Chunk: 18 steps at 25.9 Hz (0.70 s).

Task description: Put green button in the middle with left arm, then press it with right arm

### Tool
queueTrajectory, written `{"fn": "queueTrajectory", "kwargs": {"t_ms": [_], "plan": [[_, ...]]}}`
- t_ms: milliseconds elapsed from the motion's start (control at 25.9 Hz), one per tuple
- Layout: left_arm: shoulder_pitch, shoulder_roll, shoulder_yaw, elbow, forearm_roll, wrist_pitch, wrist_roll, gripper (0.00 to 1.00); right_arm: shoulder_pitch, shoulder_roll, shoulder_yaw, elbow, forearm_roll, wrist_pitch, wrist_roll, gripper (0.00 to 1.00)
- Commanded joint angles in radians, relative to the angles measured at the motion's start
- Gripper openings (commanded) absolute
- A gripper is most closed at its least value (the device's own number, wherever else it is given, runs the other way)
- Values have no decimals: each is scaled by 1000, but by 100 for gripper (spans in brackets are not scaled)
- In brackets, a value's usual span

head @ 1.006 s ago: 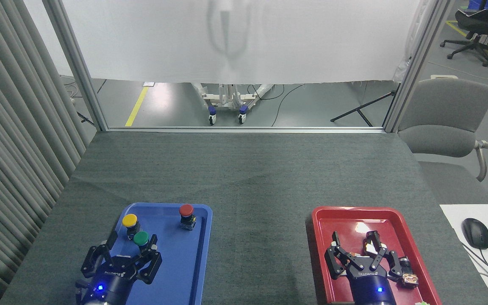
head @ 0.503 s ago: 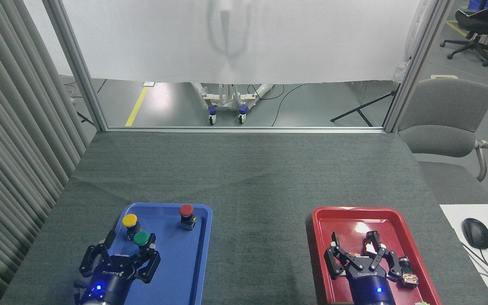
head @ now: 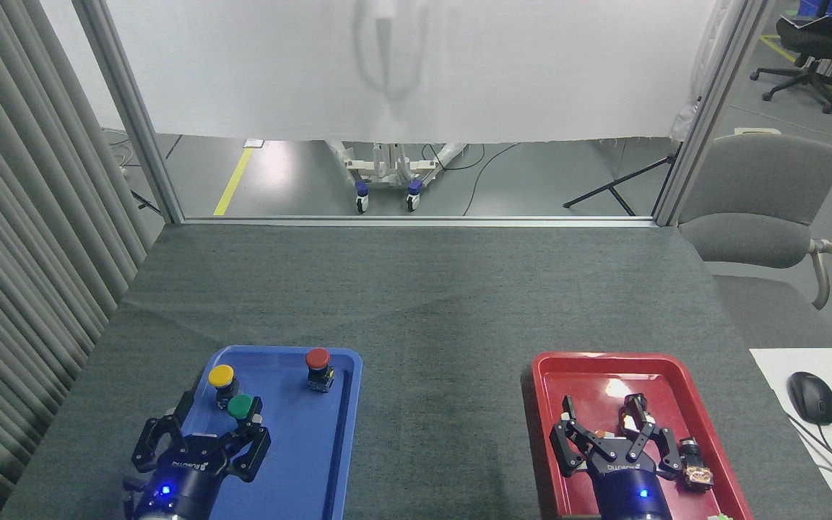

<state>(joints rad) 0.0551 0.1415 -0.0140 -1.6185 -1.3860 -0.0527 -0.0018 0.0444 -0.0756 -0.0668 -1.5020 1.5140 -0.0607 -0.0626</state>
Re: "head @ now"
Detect white bundled curtain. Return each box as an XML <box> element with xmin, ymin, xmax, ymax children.
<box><xmin>670</xmin><ymin>0</ymin><xmax>738</xmax><ymax>142</ymax></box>

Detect green push button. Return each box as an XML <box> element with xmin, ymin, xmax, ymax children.
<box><xmin>226</xmin><ymin>394</ymin><xmax>267</xmax><ymax>434</ymax></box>

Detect red plastic tray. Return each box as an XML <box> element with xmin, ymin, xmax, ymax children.
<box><xmin>531</xmin><ymin>352</ymin><xmax>755</xmax><ymax>520</ymax></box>

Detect silver frame rail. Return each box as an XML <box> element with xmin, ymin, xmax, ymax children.
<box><xmin>183</xmin><ymin>215</ymin><xmax>659</xmax><ymax>228</ymax></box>

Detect black office chair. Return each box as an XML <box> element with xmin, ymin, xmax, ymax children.
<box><xmin>750</xmin><ymin>14</ymin><xmax>832</xmax><ymax>114</ymax></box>

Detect black switch with brown base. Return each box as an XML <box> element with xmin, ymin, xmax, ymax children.
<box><xmin>676</xmin><ymin>437</ymin><xmax>715</xmax><ymax>492</ymax></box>

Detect white stand on wheels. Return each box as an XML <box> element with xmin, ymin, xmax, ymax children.
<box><xmin>327</xmin><ymin>141</ymin><xmax>469</xmax><ymax>214</ymax></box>

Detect silver frame post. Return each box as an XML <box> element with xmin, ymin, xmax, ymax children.
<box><xmin>653</xmin><ymin>0</ymin><xmax>774</xmax><ymax>227</ymax></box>
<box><xmin>73</xmin><ymin>0</ymin><xmax>186</xmax><ymax>225</ymax></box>

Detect black computer mouse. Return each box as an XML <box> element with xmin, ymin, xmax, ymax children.
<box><xmin>786</xmin><ymin>371</ymin><xmax>832</xmax><ymax>425</ymax></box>

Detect black floor cable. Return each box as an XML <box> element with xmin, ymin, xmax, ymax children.
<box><xmin>463</xmin><ymin>142</ymin><xmax>521</xmax><ymax>216</ymax></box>

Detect black mouse cable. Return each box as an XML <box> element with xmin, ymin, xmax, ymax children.
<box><xmin>784</xmin><ymin>412</ymin><xmax>832</xmax><ymax>506</ymax></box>

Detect yellow push button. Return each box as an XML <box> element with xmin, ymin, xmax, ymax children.
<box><xmin>208</xmin><ymin>364</ymin><xmax>241</xmax><ymax>409</ymax></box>

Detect black tripod legs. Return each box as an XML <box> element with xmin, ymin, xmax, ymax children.
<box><xmin>563</xmin><ymin>144</ymin><xmax>684</xmax><ymax>217</ymax></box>

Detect grey pleated curtain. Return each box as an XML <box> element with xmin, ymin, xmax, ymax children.
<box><xmin>0</xmin><ymin>0</ymin><xmax>153</xmax><ymax>520</ymax></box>

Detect red push button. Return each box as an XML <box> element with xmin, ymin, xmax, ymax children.
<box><xmin>305</xmin><ymin>347</ymin><xmax>336</xmax><ymax>394</ymax></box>

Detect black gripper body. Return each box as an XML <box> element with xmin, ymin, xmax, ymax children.
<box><xmin>588</xmin><ymin>439</ymin><xmax>670</xmax><ymax>520</ymax></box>
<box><xmin>123</xmin><ymin>433</ymin><xmax>235</xmax><ymax>520</ymax></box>

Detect black and white switch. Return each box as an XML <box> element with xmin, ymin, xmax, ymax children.
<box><xmin>618</xmin><ymin>394</ymin><xmax>652</xmax><ymax>436</ymax></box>

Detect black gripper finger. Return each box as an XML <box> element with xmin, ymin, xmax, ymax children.
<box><xmin>550</xmin><ymin>395</ymin><xmax>610</xmax><ymax>477</ymax></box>
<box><xmin>207</xmin><ymin>417</ymin><xmax>271</xmax><ymax>483</ymax></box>
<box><xmin>618</xmin><ymin>396</ymin><xmax>683</xmax><ymax>481</ymax></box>
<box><xmin>132</xmin><ymin>392</ymin><xmax>194</xmax><ymax>474</ymax></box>

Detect grey office chair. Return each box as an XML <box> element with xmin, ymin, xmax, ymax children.
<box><xmin>678</xmin><ymin>134</ymin><xmax>832</xmax><ymax>349</ymax></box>

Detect white hanging curtain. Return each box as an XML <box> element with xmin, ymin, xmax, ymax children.
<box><xmin>40</xmin><ymin>0</ymin><xmax>720</xmax><ymax>144</ymax></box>

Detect blue plastic tray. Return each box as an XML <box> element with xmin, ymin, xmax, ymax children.
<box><xmin>145</xmin><ymin>345</ymin><xmax>363</xmax><ymax>520</ymax></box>

